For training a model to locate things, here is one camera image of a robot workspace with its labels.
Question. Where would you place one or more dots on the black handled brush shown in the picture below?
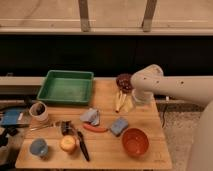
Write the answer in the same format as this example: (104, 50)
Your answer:
(67, 128)

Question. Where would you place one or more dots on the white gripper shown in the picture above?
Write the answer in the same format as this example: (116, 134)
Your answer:
(142, 97)

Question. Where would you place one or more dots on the blue sponge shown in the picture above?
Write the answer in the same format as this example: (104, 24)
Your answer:
(118, 126)

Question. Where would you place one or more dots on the metal fork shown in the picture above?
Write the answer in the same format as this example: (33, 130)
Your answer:
(45, 126)

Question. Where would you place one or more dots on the blue cup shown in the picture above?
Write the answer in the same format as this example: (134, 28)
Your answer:
(39, 147)

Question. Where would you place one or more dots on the orange bowl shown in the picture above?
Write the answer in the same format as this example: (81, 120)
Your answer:
(135, 142)

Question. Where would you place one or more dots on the yellow apple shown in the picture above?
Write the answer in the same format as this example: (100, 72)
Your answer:
(68, 144)

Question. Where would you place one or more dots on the blue box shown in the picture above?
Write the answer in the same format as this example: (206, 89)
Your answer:
(12, 117)

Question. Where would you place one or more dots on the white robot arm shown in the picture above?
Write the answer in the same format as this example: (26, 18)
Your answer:
(195, 89)

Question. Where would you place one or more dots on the light blue crumpled cloth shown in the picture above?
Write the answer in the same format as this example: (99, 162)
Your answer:
(91, 116)

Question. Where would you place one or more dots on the green plastic tray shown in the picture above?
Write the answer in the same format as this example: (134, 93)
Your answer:
(66, 87)

